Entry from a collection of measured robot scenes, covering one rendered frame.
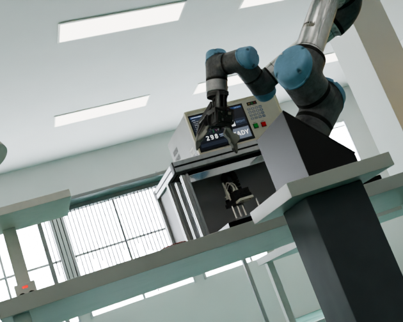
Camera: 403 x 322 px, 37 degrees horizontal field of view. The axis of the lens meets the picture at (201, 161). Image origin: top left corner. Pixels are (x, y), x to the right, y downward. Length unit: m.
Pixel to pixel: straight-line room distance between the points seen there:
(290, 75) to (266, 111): 0.96
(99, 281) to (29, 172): 7.12
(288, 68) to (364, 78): 4.91
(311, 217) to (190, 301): 7.23
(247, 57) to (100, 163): 7.20
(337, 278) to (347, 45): 5.28
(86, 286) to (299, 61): 0.92
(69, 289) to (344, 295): 0.81
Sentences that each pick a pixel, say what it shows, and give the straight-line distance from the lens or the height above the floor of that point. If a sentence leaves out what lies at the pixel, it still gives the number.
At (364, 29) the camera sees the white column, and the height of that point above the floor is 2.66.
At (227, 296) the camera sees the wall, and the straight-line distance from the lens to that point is 8.97.
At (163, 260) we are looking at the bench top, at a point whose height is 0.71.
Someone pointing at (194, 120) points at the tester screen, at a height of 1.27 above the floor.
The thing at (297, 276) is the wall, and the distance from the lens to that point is 9.38.
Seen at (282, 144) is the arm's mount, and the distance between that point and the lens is 1.68.
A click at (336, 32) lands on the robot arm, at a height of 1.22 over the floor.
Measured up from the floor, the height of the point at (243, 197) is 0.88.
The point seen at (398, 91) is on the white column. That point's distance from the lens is 6.50.
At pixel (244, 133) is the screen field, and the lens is 2.58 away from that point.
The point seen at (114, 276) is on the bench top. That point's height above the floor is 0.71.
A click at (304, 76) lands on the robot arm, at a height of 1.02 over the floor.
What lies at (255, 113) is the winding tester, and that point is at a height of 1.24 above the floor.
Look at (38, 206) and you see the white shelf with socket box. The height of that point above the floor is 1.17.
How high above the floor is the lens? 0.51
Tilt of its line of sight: 14 degrees up
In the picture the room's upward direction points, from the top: 20 degrees counter-clockwise
